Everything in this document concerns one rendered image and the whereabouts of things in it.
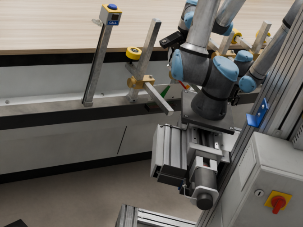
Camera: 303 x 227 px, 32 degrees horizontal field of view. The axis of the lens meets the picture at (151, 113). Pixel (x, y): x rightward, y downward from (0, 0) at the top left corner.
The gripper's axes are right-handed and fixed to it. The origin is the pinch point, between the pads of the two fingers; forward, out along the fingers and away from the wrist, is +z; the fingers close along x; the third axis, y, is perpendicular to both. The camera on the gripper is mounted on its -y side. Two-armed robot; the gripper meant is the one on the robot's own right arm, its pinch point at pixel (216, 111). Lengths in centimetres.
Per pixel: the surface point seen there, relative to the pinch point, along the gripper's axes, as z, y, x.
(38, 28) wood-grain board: -7, -70, -69
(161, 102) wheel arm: 0.3, -12.0, -26.2
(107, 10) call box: -39, -29, -59
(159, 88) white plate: 4.6, -28.9, -15.2
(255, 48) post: -17, -30, 44
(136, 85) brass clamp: 2.0, -28.9, -30.4
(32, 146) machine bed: 55, -51, -68
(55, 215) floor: 83, -24, -60
